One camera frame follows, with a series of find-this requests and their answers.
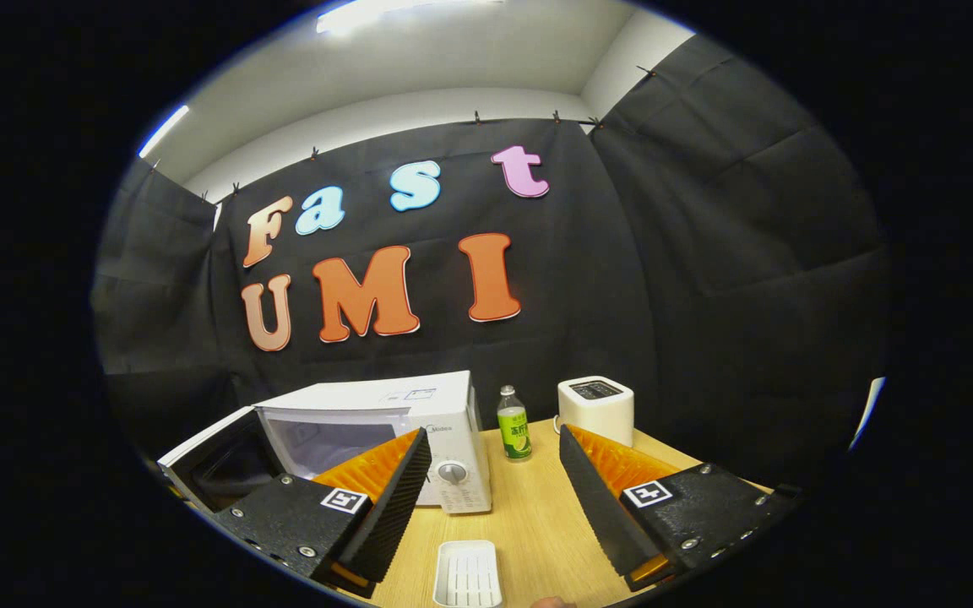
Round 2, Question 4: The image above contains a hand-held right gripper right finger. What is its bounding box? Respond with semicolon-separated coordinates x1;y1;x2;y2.
558;423;806;594

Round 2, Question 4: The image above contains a green label drink bottle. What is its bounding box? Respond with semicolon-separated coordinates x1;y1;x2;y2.
497;385;534;463

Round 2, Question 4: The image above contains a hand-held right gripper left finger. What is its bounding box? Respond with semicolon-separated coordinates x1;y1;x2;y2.
210;426;435;600

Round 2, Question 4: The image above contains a white toaster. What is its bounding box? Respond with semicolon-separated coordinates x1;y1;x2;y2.
554;376;636;449

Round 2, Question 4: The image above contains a black backdrop cloth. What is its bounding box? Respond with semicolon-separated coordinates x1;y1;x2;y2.
91;34;891;492

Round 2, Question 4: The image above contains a white microwave oven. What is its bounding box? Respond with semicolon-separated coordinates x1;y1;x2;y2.
157;370;494;516

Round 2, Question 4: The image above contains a white ribbed food tray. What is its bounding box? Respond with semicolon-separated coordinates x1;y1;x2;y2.
433;540;505;608

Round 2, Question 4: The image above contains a ceiling light panel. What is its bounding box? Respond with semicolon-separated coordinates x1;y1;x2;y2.
138;104;191;160

